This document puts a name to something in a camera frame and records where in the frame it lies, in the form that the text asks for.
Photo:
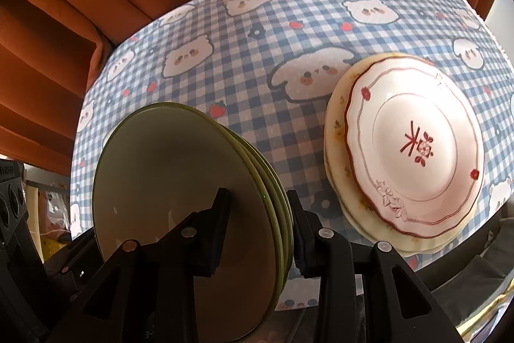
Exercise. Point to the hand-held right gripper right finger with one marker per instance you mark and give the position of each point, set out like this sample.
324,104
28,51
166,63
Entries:
301,242

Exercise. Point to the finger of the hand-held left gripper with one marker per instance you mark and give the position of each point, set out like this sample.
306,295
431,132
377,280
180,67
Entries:
72,262

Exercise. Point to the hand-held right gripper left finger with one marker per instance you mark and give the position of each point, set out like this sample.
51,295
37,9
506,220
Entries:
215,234

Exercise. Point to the round yellow floral plate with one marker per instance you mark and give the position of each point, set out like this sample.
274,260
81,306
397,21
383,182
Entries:
405,251

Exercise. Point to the scalloped yellow floral plate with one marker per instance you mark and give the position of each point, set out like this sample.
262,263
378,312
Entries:
336,114

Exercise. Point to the small red-rimmed white plate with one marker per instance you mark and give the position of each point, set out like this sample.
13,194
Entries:
417,118

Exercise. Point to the clear plastic bag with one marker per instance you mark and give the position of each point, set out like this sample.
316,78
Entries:
54,202

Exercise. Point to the blue checked printed tablecloth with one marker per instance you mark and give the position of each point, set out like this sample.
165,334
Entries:
249,57

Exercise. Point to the grey cloth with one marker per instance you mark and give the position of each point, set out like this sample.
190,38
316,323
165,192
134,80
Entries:
482,278

